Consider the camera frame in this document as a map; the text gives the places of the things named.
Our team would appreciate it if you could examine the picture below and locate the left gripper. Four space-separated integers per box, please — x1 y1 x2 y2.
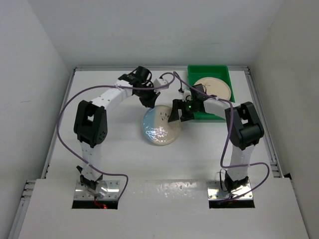
135 83 160 109

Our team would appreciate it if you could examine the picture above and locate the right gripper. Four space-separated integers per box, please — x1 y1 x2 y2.
169 99 198 122

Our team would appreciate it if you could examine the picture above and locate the blue cream plate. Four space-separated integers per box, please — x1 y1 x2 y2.
142 105 181 146

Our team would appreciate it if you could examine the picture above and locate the green cream plate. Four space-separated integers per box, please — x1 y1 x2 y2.
195 77 231 100

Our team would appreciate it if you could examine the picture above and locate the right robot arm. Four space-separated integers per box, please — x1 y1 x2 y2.
168 84 264 193

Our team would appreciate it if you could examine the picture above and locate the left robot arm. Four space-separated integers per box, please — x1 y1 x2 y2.
74 66 167 194

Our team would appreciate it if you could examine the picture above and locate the green plastic bin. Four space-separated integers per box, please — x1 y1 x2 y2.
187 65 235 122

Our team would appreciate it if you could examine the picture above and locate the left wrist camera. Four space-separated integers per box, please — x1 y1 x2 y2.
153 78 168 89

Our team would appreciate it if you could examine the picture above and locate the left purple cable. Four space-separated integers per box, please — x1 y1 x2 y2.
56 72 176 200

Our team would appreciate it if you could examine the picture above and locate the purple cable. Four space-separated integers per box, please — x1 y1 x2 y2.
173 71 270 204
56 72 176 200

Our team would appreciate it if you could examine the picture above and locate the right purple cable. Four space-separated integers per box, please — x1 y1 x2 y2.
173 71 270 204

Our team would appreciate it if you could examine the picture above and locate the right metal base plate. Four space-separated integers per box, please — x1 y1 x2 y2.
207 180 253 202

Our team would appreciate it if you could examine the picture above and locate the metal base plate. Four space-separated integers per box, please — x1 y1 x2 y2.
207 180 253 202
73 180 120 201

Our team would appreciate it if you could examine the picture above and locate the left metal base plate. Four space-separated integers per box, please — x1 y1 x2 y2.
73 180 120 201

